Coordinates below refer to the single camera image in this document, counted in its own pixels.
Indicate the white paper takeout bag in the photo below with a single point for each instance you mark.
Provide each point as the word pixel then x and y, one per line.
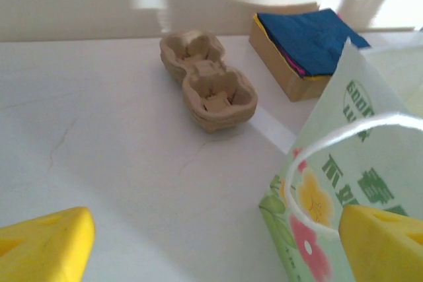
pixel 363 163

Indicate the brown cardboard box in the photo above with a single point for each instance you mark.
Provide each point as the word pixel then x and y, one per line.
pixel 281 67

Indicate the stack of cardboard cup carriers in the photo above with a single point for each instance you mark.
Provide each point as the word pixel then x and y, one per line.
pixel 211 90

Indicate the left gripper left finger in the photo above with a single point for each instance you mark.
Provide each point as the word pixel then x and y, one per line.
pixel 43 249

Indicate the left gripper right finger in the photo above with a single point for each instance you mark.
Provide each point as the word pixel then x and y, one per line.
pixel 386 252

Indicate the dark blue paper napkins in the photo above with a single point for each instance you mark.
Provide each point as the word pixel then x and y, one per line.
pixel 307 41

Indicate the pink paper napkins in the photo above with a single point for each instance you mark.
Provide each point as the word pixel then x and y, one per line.
pixel 295 68

